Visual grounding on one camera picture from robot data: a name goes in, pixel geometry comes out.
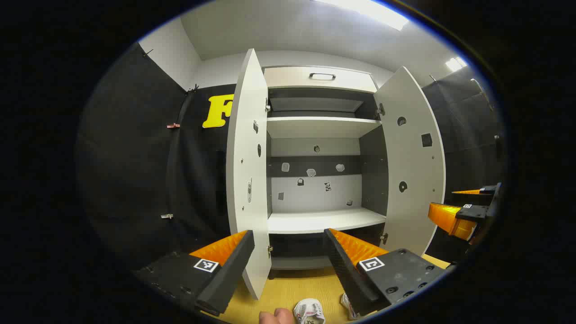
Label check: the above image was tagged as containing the black backdrop cloth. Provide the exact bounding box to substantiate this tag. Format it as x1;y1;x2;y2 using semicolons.
422;67;504;266
76;43;237;275

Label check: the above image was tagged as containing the white shoe cabinet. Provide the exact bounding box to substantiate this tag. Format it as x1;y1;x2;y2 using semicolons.
263;67;390;279

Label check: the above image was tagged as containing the white cabinet door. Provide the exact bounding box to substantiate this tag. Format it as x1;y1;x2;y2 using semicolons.
226;48;273;301
373;67;446;257

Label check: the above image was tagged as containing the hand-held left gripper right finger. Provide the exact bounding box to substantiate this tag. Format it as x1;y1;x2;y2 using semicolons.
323;228;448;316

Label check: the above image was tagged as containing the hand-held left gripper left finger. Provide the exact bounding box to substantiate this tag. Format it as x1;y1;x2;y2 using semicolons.
135;229;256;317

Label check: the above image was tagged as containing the white canvas shoe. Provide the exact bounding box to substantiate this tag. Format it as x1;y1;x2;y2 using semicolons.
340;292;360;321
293;298;326;324

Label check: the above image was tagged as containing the white cabinet shelf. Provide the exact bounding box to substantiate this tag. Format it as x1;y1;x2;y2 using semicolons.
268;208;387;234
266;117;382;139

